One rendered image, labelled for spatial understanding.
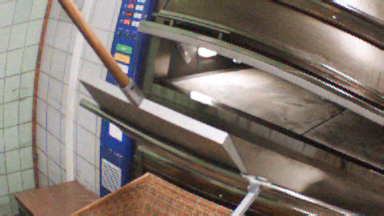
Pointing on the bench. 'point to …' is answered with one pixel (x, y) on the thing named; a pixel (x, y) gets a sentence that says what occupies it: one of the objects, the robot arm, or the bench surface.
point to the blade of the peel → (167, 127)
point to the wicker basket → (152, 201)
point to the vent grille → (110, 176)
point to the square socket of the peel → (132, 92)
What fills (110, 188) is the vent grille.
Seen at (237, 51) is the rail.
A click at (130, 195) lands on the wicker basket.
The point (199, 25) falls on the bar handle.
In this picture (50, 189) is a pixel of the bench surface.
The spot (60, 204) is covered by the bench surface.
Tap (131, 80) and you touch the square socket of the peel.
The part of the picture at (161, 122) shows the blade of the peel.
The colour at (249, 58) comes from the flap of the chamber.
